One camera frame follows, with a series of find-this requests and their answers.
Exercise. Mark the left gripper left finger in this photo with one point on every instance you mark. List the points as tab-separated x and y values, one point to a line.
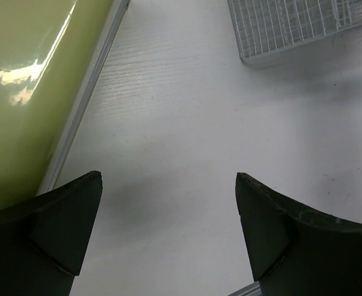
43	240

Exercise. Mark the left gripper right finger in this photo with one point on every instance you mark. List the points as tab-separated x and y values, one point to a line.
295	249

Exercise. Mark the green metal tool chest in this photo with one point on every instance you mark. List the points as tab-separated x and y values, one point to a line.
51	53

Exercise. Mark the white wire file rack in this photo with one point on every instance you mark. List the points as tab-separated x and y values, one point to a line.
263	28

